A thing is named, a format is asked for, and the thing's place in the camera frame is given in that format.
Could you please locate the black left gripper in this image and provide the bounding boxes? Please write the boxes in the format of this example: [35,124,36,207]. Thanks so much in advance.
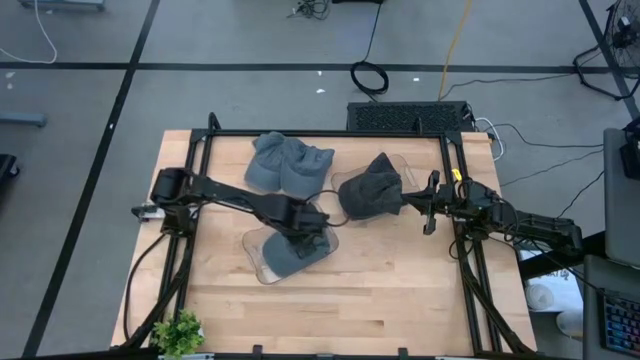
[285,213,331,261]

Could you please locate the long black floor cable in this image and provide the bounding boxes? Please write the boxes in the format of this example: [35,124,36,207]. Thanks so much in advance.
[439,73,576,99]

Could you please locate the white bag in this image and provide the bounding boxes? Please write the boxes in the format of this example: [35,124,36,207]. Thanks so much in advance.
[519,249,584,314]

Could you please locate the small green potted plant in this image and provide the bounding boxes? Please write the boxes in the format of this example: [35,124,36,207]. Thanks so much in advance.
[149,310,206,359]

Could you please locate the black device on desk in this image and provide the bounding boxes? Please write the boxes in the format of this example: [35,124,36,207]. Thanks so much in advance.
[619,117,640,180]

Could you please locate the backlit rainbow keyboard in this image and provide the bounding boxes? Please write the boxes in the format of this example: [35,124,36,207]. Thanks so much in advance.
[599,292,640,359]

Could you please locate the black computer case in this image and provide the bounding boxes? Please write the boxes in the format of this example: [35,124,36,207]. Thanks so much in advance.
[346,101,476,133]

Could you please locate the white cable at computer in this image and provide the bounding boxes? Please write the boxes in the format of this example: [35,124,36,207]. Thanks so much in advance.
[474,117,506,162]

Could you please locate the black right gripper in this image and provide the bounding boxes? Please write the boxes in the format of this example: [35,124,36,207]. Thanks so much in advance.
[400,169,464,237]

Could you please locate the black floor fan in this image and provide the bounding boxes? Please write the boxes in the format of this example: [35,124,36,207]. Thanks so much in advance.
[572,0,640,102]

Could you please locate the blue-grey cap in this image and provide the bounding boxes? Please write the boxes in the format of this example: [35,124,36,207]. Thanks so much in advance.
[243,131,292,194]
[279,142,336,201]
[262,229,334,279]

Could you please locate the coiled black cable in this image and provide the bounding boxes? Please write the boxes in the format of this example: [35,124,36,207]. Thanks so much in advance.
[349,0,390,97]

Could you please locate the grey table foot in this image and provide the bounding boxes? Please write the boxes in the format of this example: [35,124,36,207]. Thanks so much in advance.
[0,110,49,128]

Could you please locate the yellow cable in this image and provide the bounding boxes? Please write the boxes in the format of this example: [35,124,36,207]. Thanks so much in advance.
[438,0,474,101]

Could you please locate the clear plastic bin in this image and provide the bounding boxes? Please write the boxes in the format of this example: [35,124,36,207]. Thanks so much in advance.
[330,153,422,222]
[242,222,340,286]

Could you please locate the black equipment at edge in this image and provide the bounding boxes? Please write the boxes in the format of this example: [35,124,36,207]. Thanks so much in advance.
[0,153,20,190]

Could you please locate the grey side desk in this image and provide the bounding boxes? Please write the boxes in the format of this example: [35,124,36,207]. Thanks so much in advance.
[603,128,640,269]

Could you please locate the black metal table frame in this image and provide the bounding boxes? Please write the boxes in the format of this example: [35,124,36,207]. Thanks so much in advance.
[118,112,539,359]

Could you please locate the white floor cable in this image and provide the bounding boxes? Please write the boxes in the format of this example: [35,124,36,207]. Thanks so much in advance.
[0,0,59,65]

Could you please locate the black cable tangle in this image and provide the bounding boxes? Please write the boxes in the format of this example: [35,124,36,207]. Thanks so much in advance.
[287,0,331,20]

